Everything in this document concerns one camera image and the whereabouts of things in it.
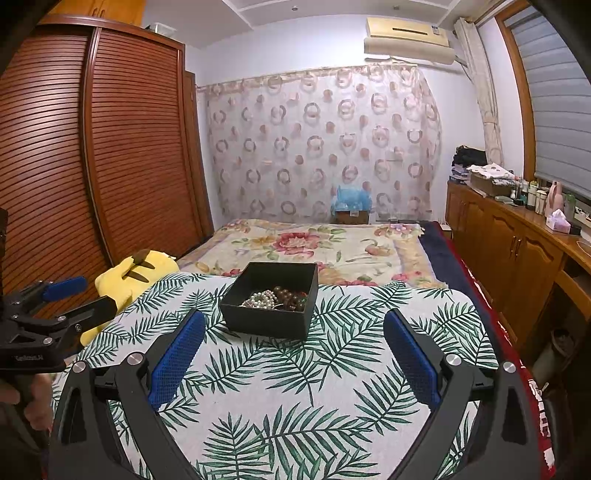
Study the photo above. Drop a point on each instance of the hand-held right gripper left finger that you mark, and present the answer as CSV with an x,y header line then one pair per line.
x,y
180,355

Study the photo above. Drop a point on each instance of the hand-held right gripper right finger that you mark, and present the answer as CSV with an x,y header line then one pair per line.
x,y
411,360

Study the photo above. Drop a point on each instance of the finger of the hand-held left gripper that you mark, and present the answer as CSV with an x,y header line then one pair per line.
x,y
64,287
92,311

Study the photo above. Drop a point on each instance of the black cardboard box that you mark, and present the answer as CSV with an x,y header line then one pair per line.
x,y
268,323

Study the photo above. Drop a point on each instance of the person's left hand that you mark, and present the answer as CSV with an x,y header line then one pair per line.
x,y
40,401

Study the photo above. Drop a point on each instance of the yellow plush toy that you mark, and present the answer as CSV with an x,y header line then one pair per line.
x,y
138,274

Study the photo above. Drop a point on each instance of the red printed blanket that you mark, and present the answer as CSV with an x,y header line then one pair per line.
x,y
512,350

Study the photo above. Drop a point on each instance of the dark blue blanket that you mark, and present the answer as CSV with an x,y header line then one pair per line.
x,y
438,254

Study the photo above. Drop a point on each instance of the leaf-print cloth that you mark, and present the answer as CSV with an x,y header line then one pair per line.
x,y
286,392

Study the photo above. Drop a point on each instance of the wooden cabinet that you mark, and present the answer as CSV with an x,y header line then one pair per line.
x,y
503,249

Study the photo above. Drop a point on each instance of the small cardboard box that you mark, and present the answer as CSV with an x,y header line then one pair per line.
x,y
352,217

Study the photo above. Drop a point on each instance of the floral blanket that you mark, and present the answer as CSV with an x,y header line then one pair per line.
x,y
295,244

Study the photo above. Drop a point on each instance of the wooden slatted wardrobe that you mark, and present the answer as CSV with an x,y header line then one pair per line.
x,y
129,138

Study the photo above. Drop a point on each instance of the blue plastic bag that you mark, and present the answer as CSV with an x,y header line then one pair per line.
x,y
352,198

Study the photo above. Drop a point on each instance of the pink tissue packet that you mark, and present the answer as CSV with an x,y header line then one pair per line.
x,y
558,221

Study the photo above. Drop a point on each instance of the group of cosmetic bottles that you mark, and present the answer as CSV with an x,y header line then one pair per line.
x,y
533,196

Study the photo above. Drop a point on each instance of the stack of folded clothes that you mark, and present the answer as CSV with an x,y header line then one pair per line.
x,y
468,161

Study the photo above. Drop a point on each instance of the pink vase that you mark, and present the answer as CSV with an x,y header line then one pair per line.
x,y
554,198

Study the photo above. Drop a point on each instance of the circle-patterned curtain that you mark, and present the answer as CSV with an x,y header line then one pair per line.
x,y
314,138

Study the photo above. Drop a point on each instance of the beige window drape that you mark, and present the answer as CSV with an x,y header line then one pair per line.
x,y
487,106

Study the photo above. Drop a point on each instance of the white storage box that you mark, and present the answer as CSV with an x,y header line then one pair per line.
x,y
161,29

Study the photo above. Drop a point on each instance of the grey window blind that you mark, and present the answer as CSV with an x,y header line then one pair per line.
x,y
558,101

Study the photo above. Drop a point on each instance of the white air conditioner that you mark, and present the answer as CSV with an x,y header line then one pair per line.
x,y
406,39

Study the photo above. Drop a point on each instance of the wooden window frame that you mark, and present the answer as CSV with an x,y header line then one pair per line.
x,y
519,92

